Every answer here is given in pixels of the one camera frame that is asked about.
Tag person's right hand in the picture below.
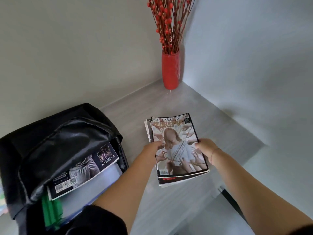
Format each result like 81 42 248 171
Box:
194 138 222 165

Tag person's left hand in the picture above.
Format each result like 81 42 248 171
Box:
141 141 166 165

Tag dark blue basketball magazine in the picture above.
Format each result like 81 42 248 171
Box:
46 143 120 201

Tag black backpack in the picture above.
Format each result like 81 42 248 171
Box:
0 103 129 235

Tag pastel colourful pencil pouch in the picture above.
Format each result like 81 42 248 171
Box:
0 186 9 216

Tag person's right forearm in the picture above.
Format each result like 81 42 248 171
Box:
211 149 313 230

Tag person's left forearm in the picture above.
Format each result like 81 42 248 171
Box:
92 149 157 234

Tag person's black top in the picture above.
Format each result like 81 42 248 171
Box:
65 205 313 235

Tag red vase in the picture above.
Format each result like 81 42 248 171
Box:
161 49 181 90

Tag red berry branches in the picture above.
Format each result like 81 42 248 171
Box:
145 0 197 55

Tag red string bracelet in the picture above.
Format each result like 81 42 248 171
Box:
210 148 222 164

